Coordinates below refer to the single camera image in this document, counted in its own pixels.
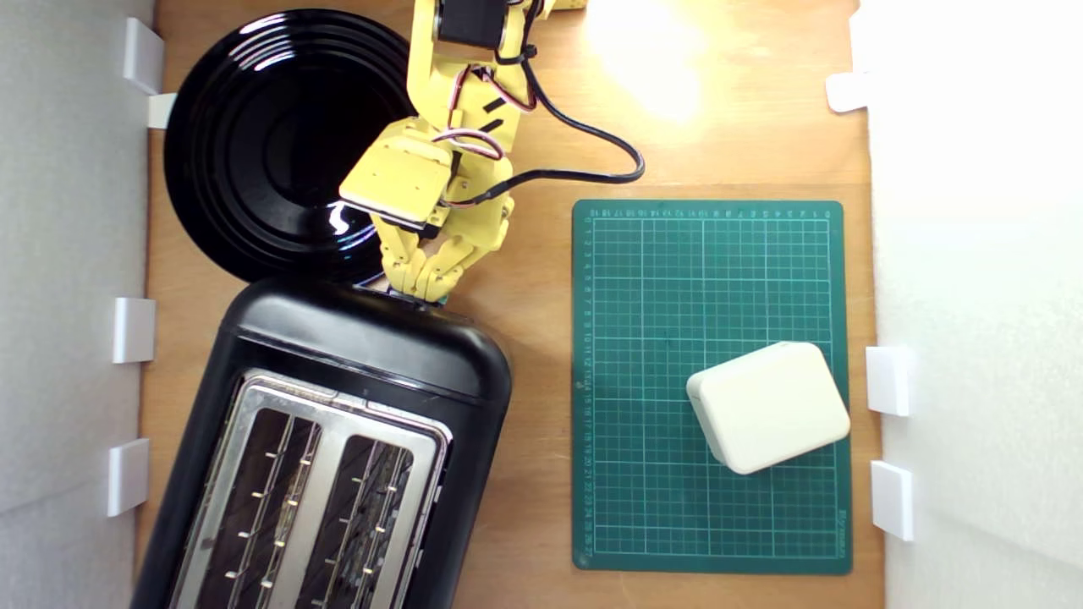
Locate black two-slot toaster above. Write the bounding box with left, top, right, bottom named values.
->
left=129, top=275, right=514, bottom=609

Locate black round plate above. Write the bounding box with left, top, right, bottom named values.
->
left=163, top=8, right=424, bottom=284

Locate green cutting mat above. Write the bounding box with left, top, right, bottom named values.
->
left=571, top=200, right=854, bottom=576

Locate white block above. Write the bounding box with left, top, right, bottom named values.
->
left=685, top=341, right=852, bottom=476

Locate yellow wrist camera box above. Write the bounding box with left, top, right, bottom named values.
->
left=338, top=135, right=454, bottom=232

